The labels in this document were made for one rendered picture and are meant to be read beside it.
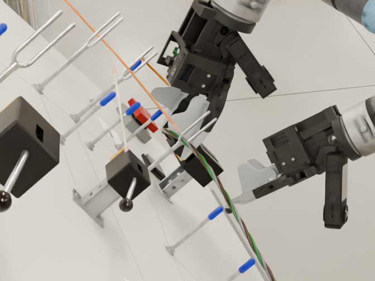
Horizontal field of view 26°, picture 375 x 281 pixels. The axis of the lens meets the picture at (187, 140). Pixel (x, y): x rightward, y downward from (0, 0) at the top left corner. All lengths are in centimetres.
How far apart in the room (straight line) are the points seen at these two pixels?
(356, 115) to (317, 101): 229
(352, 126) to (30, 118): 68
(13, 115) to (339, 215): 73
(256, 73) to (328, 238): 171
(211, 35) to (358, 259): 174
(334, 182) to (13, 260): 66
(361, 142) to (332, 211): 11
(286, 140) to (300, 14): 295
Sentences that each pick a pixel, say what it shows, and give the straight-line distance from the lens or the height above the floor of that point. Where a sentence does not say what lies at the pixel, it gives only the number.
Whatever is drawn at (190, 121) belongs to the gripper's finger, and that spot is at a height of 125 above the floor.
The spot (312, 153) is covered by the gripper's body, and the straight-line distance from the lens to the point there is 121.
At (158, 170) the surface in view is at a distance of 124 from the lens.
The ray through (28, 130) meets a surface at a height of 156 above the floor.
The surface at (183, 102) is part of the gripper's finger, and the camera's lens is 117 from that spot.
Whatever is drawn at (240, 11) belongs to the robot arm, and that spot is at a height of 139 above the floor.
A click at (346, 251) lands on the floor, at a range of 276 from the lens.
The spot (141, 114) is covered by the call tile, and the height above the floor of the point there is 113.
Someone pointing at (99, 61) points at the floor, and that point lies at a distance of 372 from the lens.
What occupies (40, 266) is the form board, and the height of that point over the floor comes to 142.
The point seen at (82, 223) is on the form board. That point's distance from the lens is 81.
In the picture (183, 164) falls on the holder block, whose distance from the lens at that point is 117.
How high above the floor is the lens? 187
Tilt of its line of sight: 36 degrees down
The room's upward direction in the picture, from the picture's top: straight up
